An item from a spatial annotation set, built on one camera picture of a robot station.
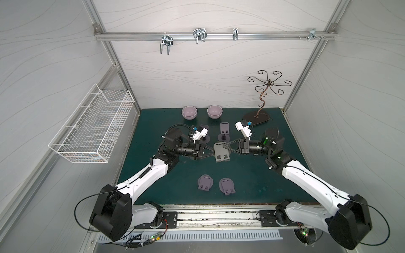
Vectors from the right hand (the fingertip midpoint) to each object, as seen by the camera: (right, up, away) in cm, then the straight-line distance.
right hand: (223, 147), depth 63 cm
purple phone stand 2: (-8, -1, +41) cm, 42 cm away
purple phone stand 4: (+4, -24, +21) cm, 33 cm away
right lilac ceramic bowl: (-1, +19, +53) cm, 56 cm away
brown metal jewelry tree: (+28, +39, +33) cm, 58 cm away
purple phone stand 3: (-7, -23, +23) cm, 33 cm away
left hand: (-3, -4, +3) cm, 6 cm away
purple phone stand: (+5, +1, +42) cm, 43 cm away
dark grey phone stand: (-1, -3, +1) cm, 3 cm away
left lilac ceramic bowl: (-19, +18, +51) cm, 57 cm away
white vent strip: (-40, -43, +9) cm, 59 cm away
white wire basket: (-58, +5, +6) cm, 58 cm away
